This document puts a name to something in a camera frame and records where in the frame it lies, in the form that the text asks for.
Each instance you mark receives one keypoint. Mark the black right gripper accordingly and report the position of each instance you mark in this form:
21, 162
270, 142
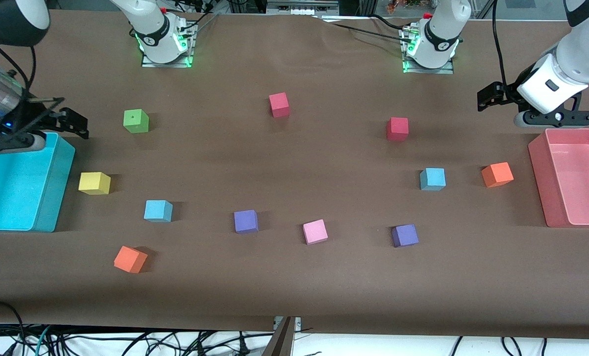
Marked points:
33, 116

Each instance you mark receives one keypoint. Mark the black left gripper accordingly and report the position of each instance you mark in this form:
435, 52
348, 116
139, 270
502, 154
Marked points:
507, 93

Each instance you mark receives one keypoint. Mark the light blue foam block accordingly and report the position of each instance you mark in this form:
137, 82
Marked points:
158, 211
432, 179

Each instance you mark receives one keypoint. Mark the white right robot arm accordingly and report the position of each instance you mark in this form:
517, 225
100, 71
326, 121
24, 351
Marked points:
151, 29

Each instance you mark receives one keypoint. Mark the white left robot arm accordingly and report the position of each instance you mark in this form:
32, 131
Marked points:
581, 54

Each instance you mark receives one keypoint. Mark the green foam block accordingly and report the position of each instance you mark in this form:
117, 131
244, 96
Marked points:
136, 122

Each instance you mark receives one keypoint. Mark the yellow foam block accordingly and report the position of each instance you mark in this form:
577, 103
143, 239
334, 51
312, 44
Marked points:
94, 183

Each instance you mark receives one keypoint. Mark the orange foam block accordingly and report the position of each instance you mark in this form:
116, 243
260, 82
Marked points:
497, 174
130, 259

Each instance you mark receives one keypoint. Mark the cyan plastic bin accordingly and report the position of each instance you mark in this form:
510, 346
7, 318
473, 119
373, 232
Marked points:
12, 193

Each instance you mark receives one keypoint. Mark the red foam block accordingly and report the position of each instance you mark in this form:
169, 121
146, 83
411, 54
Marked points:
397, 128
279, 105

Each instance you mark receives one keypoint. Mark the pink plastic bin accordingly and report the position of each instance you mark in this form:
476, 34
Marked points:
576, 183

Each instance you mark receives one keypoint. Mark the orange background object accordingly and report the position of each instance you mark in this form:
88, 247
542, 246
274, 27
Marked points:
403, 5

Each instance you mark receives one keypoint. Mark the purple foam block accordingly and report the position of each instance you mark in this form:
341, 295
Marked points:
246, 221
405, 235

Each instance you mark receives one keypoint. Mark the pink foam block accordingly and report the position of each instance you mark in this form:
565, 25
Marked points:
315, 232

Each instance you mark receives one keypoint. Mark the table cover sheet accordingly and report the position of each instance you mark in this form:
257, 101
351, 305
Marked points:
294, 282

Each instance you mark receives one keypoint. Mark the dark support beam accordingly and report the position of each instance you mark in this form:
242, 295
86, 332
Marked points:
280, 343

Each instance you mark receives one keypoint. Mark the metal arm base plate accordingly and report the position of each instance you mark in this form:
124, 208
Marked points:
188, 54
432, 70

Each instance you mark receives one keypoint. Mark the small metal bracket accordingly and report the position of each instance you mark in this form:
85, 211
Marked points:
298, 324

